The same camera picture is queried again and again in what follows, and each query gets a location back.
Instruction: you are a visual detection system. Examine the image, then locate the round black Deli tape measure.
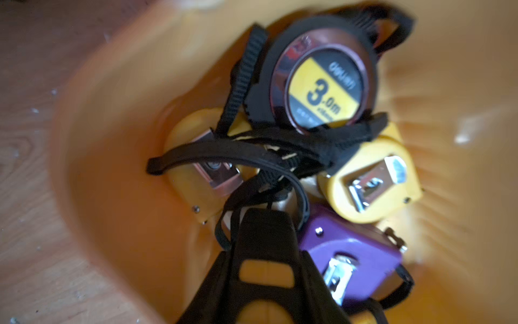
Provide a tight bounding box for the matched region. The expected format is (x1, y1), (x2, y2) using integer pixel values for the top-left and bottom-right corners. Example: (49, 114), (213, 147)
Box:
(245, 15), (380, 134)

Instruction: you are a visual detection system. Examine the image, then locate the black yellow tape measure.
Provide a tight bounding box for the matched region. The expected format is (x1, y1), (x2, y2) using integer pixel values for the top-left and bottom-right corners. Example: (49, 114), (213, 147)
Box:
(178, 209), (349, 323)

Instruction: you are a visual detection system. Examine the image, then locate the purple tape measure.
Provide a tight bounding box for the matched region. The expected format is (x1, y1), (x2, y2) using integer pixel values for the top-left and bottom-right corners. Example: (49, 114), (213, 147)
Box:
(298, 204), (414, 309)

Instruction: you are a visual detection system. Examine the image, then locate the yellow plastic storage tray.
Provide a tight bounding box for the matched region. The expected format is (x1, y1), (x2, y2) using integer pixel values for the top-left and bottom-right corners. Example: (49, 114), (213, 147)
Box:
(51, 1), (517, 323)

